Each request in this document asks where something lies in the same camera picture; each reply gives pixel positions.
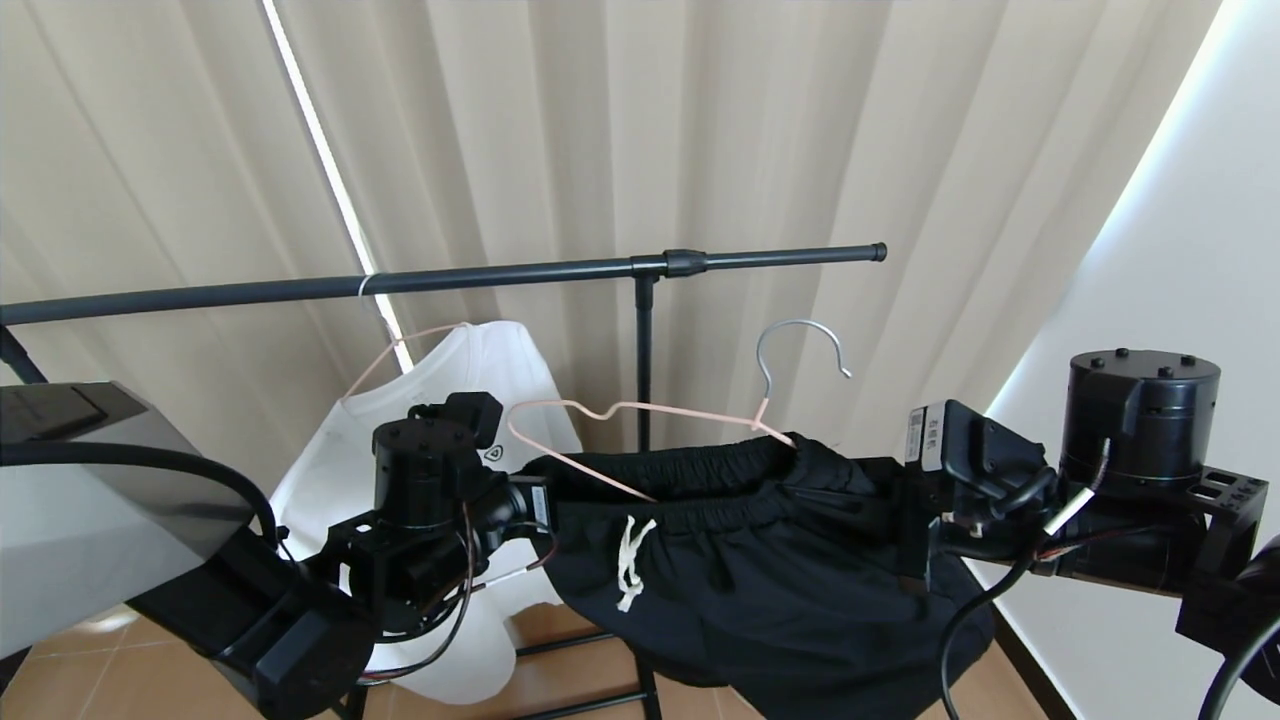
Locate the beige curtain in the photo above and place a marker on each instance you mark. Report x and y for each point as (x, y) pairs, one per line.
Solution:
(750, 120)

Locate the white printed sleeveless top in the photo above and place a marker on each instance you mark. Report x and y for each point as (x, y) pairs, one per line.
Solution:
(500, 370)

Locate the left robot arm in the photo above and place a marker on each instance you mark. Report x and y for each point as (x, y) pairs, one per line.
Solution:
(100, 500)

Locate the black clothes rack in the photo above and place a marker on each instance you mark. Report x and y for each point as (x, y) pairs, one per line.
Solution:
(500, 272)

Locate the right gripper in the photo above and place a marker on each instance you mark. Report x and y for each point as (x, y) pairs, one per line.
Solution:
(960, 535)

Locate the black garment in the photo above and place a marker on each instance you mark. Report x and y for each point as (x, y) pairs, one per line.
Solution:
(780, 600)

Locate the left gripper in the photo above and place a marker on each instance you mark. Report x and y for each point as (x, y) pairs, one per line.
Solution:
(530, 505)

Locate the pink clothes hanger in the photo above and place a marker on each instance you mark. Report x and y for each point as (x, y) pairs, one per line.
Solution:
(395, 355)
(690, 411)

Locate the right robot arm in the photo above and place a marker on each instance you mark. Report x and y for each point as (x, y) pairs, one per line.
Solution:
(1140, 420)

